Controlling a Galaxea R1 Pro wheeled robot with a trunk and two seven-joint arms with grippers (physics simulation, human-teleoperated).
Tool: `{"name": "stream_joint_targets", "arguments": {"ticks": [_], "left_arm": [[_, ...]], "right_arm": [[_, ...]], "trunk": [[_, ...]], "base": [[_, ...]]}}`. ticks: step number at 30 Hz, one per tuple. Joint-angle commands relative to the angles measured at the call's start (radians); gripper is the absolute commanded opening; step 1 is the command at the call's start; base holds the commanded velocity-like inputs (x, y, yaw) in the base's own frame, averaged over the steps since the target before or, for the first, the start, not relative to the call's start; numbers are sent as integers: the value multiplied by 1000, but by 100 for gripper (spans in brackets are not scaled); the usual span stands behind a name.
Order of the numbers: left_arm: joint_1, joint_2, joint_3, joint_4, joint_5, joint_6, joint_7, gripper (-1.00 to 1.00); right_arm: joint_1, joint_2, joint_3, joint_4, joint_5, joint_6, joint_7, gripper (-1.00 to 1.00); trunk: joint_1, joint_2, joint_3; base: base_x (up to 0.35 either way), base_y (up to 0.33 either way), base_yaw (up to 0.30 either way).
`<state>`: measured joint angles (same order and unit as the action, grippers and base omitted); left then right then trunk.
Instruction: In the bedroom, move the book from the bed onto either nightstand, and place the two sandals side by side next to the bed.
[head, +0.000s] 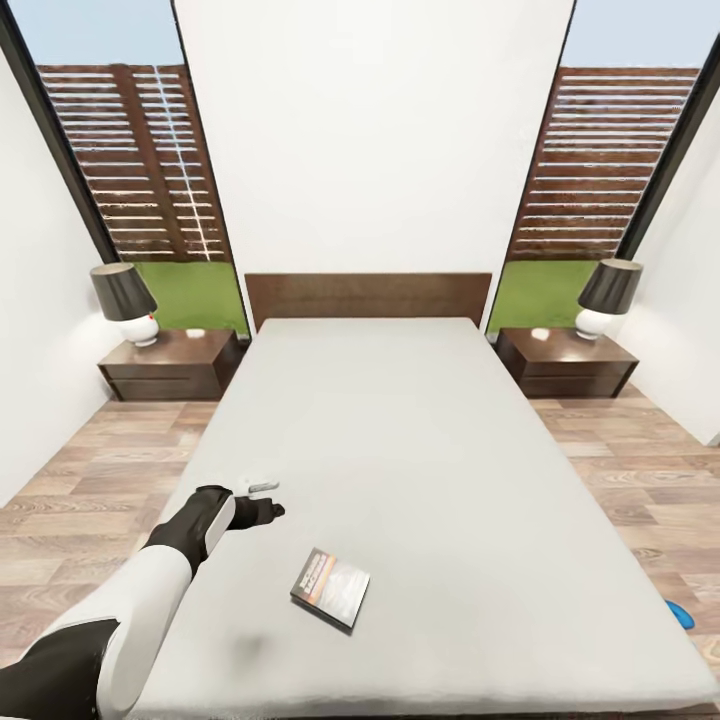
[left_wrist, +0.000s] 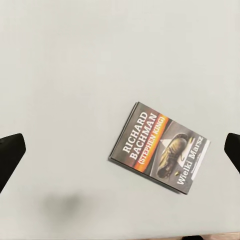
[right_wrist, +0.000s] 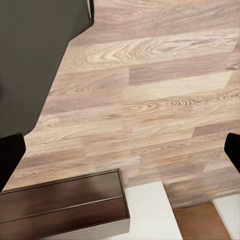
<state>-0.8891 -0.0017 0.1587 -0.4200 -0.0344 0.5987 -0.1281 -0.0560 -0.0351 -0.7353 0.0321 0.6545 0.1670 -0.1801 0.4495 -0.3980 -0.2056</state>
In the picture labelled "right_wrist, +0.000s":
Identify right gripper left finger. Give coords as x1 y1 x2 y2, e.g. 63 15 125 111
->
0 133 26 192

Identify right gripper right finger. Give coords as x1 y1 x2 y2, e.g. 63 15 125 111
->
224 133 240 173

